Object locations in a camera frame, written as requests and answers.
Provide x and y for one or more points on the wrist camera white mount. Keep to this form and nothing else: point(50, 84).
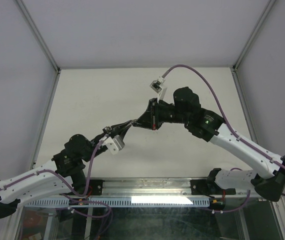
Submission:
point(113, 140)
point(159, 87)

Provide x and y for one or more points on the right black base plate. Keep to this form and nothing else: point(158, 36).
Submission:
point(201, 187)

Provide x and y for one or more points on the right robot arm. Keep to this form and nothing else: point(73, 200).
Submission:
point(267, 174)

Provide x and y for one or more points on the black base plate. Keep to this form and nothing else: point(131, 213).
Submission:
point(95, 187)
point(201, 187)

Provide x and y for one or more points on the white slotted cable duct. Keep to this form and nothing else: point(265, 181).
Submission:
point(124, 202)

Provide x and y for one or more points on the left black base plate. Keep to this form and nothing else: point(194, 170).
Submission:
point(95, 187)

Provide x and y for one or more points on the aluminium frame post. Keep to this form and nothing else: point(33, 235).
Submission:
point(253, 36)
point(53, 84)

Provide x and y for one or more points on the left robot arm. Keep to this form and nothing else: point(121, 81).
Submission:
point(64, 173)

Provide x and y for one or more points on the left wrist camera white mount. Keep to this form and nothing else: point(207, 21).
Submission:
point(113, 140)

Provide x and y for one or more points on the aluminium mounting rail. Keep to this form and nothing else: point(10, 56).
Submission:
point(145, 186)

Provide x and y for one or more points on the left aluminium frame post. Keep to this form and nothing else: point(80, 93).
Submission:
point(53, 84)

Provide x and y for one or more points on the right aluminium frame post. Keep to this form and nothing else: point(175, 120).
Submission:
point(253, 36)

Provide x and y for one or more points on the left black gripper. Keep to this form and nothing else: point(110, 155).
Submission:
point(120, 129)

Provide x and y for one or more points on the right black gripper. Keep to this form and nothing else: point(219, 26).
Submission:
point(150, 119)

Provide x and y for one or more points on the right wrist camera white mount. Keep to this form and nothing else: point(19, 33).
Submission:
point(159, 87)

